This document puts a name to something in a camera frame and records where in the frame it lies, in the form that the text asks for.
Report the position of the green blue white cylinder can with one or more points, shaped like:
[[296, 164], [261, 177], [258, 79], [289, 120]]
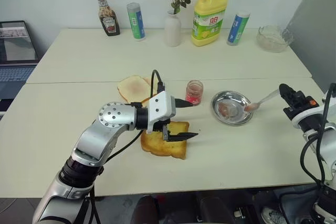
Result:
[[237, 28], [136, 22]]

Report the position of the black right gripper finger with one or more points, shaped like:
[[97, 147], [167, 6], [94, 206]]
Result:
[[295, 95], [285, 95]]

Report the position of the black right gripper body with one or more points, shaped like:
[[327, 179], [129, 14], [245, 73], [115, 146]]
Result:
[[303, 100]]

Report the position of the yellow dish soap bottle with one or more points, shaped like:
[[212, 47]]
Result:
[[208, 19]]

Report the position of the dark rounded shape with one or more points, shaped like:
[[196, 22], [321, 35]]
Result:
[[148, 211], [215, 208]]

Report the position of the white ceramic vase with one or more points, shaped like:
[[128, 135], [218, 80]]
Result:
[[172, 31]]

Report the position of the glass jam jar red label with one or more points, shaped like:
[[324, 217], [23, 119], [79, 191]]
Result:
[[194, 94]]

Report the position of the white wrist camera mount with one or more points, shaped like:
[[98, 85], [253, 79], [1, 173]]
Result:
[[307, 115], [160, 103]]

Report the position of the grey white sneaker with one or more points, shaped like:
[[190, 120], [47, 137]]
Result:
[[273, 216]]

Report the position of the translucent plastic spoon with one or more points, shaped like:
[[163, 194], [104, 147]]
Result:
[[265, 100]]

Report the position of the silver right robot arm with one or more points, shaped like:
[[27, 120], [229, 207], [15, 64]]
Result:
[[326, 142]]

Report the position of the clear glass bowl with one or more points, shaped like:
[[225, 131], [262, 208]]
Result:
[[271, 40]]

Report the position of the round stainless steel plate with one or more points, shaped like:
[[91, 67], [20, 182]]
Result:
[[236, 115]]

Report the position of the toasted brown bread slice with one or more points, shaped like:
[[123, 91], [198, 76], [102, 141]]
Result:
[[157, 146]]

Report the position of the brown ketchup squeeze bottle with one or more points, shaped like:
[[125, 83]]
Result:
[[108, 16]]

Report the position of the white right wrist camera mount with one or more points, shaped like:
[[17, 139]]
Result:
[[307, 115]]

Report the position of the white bread slice orange crust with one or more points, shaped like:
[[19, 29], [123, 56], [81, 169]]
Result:
[[132, 86], [149, 82]]

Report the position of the grey open laptop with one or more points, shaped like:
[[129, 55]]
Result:
[[15, 45]]

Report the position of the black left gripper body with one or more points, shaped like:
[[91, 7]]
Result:
[[158, 127]]

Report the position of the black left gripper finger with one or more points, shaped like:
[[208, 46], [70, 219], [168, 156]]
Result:
[[182, 103], [181, 137]]

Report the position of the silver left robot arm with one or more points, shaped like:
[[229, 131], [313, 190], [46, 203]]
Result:
[[92, 140]]

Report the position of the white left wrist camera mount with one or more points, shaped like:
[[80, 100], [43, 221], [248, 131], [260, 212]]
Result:
[[160, 103]]

